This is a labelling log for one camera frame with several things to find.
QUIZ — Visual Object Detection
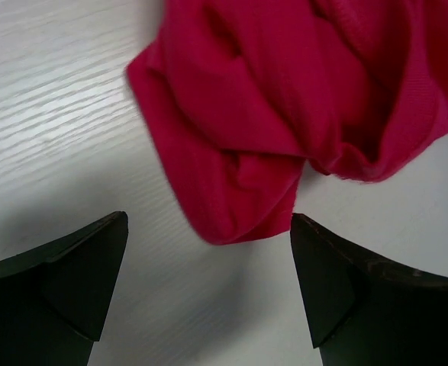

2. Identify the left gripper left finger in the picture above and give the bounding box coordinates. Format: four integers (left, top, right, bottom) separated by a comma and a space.
0, 211, 128, 365

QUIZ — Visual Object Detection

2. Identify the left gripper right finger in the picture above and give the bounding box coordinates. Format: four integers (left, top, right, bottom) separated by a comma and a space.
290, 213, 448, 365

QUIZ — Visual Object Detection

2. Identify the crimson red t shirt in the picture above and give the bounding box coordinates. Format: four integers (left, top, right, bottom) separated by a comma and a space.
127, 1, 448, 245

